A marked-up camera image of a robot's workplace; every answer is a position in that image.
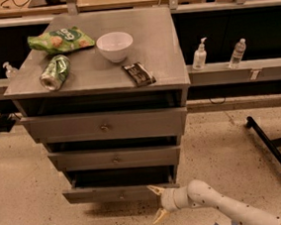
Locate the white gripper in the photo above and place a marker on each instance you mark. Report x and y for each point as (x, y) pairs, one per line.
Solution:
(168, 200)

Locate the grey bottom drawer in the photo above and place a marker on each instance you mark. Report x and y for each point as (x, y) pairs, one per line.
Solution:
(118, 185)

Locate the grey drawer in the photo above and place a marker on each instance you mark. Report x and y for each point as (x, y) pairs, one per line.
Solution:
(118, 185)
(115, 158)
(106, 126)

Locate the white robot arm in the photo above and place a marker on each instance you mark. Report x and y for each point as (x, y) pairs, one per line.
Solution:
(197, 193)

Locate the grey middle drawer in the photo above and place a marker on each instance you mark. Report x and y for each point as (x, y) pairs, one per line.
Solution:
(115, 158)

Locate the grey top drawer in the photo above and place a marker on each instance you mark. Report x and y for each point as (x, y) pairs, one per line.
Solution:
(106, 126)

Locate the grey drawer cabinet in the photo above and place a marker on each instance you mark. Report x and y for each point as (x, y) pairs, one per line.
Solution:
(97, 85)

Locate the black stand base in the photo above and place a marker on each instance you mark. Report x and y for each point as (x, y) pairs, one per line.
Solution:
(272, 145)

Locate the dark snack bar wrapper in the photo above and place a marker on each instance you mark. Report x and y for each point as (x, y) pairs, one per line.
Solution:
(138, 74)

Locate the white pump sanitizer bottle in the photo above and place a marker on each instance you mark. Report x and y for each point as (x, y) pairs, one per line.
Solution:
(200, 56)

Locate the white bowl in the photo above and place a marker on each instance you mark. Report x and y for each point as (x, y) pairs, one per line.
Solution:
(115, 46)

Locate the green soda can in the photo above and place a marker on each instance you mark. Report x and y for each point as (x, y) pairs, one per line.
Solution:
(56, 72)

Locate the clear water bottle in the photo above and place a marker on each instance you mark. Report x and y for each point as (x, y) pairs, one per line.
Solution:
(239, 50)

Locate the black floor box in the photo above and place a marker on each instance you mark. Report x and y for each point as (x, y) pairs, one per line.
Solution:
(6, 123)

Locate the green chip bag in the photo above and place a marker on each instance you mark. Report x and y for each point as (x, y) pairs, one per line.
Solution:
(60, 41)

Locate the small clear pump bottle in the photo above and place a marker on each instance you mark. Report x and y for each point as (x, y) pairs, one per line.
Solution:
(9, 69)

